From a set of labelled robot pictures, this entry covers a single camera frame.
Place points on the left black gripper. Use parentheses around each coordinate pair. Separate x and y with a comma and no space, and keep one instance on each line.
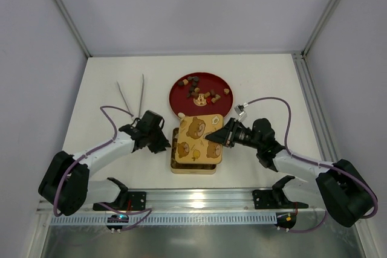
(153,142)

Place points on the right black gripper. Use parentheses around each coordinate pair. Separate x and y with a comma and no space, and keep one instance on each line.
(230,134)

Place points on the silver square tin lid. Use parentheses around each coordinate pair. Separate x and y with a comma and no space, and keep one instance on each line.
(192,145)

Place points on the metal tweezers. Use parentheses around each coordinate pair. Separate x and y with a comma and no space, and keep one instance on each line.
(132,95)

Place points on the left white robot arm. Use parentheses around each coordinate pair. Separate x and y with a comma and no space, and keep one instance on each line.
(67,183)

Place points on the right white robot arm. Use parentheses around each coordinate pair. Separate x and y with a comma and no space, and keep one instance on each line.
(338,188)

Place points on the gold chocolate box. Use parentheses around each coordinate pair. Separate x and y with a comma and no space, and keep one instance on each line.
(189,169)

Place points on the round red tray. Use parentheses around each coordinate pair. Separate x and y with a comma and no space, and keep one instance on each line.
(191,94)

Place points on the left controller board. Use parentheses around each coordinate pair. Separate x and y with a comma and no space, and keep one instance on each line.
(118,218)

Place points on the controller board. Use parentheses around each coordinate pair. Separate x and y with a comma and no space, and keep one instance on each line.
(285,218)
(118,218)

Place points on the right controller board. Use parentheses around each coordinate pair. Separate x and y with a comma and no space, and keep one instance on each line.
(285,218)

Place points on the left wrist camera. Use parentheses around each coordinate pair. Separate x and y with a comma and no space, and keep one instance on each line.
(150,120)

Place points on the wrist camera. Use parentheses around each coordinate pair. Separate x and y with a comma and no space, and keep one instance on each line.
(240,110)
(150,120)

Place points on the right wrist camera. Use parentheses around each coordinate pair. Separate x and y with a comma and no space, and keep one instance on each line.
(240,110)

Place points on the aluminium rail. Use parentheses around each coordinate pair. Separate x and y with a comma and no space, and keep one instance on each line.
(202,199)

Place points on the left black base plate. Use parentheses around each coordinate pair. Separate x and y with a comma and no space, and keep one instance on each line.
(129,201)

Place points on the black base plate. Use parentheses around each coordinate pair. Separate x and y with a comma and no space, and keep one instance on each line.
(274,199)
(129,201)

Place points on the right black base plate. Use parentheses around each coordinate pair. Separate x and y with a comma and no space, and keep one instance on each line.
(274,199)

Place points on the slotted cable duct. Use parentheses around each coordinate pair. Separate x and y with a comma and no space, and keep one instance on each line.
(162,219)

